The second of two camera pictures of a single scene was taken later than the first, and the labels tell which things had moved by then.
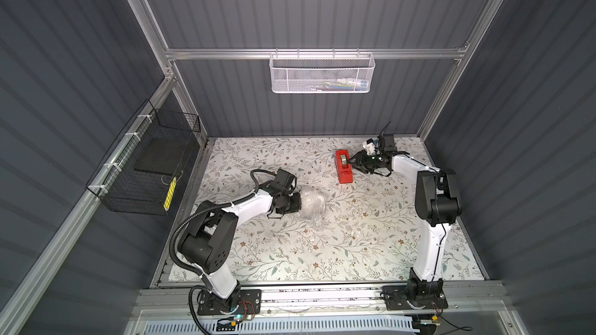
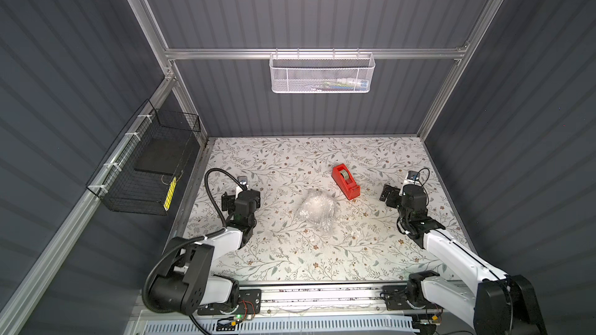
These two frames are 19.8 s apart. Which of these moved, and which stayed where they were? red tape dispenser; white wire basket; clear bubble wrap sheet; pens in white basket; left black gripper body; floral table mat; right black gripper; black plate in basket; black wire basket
Moved: left black gripper body; red tape dispenser; clear bubble wrap sheet; right black gripper
Stayed: floral table mat; pens in white basket; black plate in basket; black wire basket; white wire basket
